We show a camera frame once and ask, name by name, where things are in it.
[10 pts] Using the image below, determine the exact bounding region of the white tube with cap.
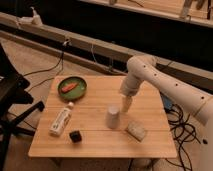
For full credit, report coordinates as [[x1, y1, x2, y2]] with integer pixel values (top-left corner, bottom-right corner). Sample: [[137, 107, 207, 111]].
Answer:
[[49, 102, 74, 136]]

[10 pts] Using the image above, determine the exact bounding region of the green plate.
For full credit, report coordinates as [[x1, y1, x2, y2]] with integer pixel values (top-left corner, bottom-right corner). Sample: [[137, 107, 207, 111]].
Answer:
[[57, 76, 87, 101]]

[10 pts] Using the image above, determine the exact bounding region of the blue box under table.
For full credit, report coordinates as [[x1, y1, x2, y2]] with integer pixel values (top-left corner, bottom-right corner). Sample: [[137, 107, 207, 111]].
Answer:
[[160, 94, 173, 110]]

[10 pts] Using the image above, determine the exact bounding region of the black office chair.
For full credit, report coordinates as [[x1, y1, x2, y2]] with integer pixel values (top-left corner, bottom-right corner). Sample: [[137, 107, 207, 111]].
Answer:
[[0, 43, 45, 171]]

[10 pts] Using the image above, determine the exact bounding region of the black floor cables right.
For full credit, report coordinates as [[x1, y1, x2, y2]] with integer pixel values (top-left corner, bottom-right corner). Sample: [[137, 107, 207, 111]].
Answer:
[[164, 103, 208, 171]]

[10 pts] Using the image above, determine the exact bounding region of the orange carrot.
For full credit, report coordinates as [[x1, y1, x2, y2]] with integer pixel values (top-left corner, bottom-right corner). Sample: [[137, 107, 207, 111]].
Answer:
[[61, 83, 78, 93]]

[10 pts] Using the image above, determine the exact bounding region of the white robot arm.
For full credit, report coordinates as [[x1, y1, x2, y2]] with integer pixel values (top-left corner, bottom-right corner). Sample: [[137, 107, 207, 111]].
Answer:
[[120, 55, 213, 171]]

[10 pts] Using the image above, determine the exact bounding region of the black cable left floor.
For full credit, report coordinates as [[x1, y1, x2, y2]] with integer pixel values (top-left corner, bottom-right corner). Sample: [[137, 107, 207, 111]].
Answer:
[[22, 41, 72, 94]]

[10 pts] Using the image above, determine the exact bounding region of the black eraser cube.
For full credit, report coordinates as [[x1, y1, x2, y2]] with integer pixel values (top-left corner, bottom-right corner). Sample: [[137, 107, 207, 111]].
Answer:
[[69, 130, 82, 143]]

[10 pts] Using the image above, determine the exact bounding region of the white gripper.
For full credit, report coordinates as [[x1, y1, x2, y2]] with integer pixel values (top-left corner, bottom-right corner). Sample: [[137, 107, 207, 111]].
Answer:
[[120, 73, 142, 113]]

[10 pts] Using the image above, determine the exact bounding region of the wooden table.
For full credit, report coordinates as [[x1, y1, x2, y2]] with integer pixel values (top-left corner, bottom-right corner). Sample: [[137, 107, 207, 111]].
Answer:
[[29, 76, 177, 158]]

